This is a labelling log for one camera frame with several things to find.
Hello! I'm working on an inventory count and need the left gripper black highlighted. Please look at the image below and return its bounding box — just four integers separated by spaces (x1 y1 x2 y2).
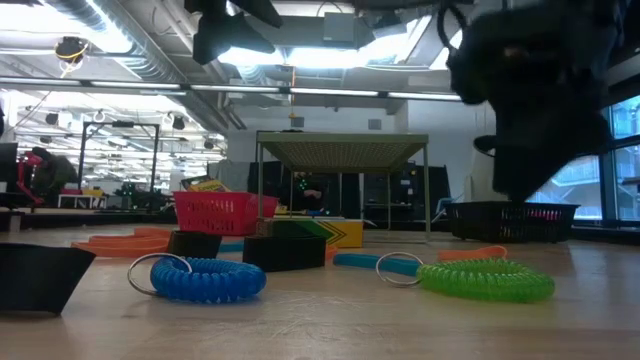
183 0 284 66

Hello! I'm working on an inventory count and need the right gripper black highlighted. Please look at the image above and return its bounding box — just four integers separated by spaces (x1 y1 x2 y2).
439 0 624 204

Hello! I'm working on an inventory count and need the green coil wristband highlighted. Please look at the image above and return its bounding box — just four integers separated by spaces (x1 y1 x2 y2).
374 251 556 304

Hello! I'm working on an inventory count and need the yellow green Crayola crayon box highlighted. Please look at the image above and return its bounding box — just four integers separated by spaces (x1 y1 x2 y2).
180 174 232 194

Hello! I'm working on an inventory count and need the green and blue card box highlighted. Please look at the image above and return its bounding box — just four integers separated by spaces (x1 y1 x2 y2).
256 217 365 250

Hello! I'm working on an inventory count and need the black plastic basket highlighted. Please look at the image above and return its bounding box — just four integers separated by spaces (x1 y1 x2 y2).
443 200 581 244

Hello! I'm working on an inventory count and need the long linear pendant light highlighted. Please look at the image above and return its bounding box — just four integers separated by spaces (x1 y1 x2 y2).
0 77 464 101

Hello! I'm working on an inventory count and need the black cabinet row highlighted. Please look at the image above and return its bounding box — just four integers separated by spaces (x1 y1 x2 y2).
247 160 451 221

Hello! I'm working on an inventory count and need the round black ceiling device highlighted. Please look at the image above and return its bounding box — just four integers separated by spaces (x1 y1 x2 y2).
53 35 90 65

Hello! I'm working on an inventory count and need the pale green perforated metal shelf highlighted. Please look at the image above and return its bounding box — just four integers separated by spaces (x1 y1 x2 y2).
255 130 431 236

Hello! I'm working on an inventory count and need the red plastic basket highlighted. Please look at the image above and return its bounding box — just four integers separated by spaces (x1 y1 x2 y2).
173 191 279 237

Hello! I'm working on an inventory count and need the person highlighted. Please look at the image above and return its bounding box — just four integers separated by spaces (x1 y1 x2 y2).
292 171 327 214

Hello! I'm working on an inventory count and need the white table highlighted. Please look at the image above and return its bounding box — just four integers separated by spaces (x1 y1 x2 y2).
57 193 109 209

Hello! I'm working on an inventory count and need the red and black machine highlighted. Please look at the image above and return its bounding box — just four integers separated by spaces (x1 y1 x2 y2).
16 147 76 207

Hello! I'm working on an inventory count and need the blue coil wristband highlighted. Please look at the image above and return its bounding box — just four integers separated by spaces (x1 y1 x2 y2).
127 252 268 305

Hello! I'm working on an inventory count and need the window with black frame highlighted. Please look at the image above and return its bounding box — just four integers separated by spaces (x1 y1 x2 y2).
529 94 640 226

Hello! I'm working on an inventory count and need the silver round ventilation duct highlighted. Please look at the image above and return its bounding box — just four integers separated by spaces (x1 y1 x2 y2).
44 0 231 131

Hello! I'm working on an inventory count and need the black frame stand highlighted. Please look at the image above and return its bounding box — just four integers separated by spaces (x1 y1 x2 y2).
77 120 161 196

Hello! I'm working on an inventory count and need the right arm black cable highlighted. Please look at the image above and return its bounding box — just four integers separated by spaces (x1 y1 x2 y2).
436 0 471 54

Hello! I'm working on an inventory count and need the silver rectangular air duct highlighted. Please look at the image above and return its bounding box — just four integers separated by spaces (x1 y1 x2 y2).
319 0 471 71

